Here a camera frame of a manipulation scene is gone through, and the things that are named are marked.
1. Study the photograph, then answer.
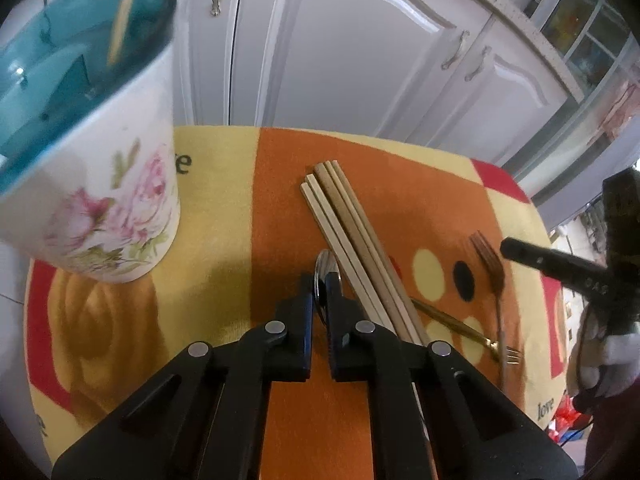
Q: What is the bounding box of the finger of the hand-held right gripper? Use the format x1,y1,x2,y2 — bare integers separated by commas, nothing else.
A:
501,237,609,307

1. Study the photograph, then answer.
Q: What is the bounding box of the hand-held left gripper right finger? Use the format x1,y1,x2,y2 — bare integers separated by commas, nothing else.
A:
325,271,581,480

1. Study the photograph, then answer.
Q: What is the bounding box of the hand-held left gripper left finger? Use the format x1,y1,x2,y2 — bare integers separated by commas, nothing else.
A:
51,273,316,480

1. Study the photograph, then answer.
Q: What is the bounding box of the silver spoon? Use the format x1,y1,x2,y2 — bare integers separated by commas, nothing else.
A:
313,249,345,311

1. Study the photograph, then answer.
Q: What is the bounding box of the copper fork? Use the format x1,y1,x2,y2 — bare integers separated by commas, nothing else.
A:
469,231,512,394

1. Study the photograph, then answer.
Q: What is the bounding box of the brown wooden chopstick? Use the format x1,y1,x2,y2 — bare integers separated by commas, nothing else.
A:
324,160,433,347
314,163,427,347

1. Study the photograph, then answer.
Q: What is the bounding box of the gold fork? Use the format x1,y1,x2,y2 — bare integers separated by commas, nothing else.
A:
410,298,522,365

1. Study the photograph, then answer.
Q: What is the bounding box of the white floral cup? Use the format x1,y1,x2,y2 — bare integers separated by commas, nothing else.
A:
0,0,182,285

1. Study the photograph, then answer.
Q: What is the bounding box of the person's right hand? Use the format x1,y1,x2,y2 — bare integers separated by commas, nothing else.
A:
567,305,640,407

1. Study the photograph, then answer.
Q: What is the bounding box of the printed orange yellow blanket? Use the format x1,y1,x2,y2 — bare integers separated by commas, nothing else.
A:
24,125,572,467

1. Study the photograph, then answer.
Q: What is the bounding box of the pink cloth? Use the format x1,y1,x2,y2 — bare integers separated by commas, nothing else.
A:
597,81,640,142

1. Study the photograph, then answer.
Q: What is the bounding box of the red plastic bag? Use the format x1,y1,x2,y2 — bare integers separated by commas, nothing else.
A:
549,394,583,442

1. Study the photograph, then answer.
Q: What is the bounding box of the glass door cabinet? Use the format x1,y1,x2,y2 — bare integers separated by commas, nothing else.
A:
520,0,640,111

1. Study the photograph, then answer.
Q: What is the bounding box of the speckled countertop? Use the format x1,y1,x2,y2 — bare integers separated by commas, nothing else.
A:
425,0,587,103

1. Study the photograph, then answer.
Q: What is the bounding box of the wide white cabinet door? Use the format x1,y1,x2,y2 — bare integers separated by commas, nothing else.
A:
229,0,495,147

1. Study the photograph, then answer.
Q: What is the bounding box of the narrow white cabinet door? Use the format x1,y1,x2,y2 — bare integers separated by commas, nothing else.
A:
172,0,247,127

